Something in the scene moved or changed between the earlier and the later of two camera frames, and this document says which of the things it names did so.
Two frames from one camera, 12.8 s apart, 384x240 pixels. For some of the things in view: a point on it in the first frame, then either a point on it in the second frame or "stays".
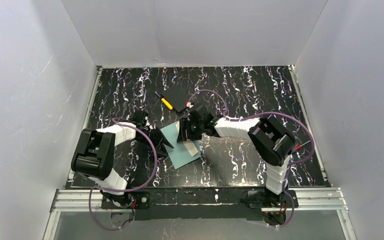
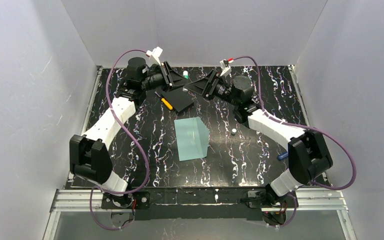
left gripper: x=154 y=138 -> x=167 y=74
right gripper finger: x=182 y=136 -> x=201 y=85
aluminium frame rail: x=325 y=198 stays
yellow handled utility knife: x=165 y=101 stays
